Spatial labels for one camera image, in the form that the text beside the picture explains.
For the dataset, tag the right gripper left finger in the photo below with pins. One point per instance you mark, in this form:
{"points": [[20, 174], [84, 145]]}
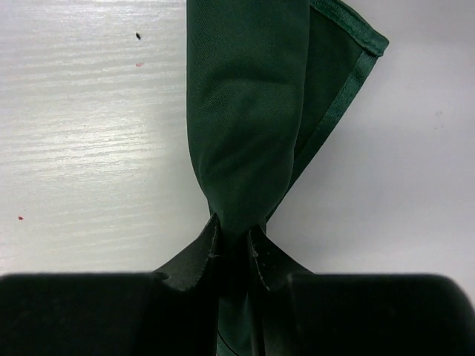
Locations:
{"points": [[170, 311]]}

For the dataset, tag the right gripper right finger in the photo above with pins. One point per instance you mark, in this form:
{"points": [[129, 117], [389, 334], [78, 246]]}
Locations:
{"points": [[298, 312]]}

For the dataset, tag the dark green cloth napkin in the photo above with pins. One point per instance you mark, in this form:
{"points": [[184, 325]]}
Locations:
{"points": [[267, 83]]}

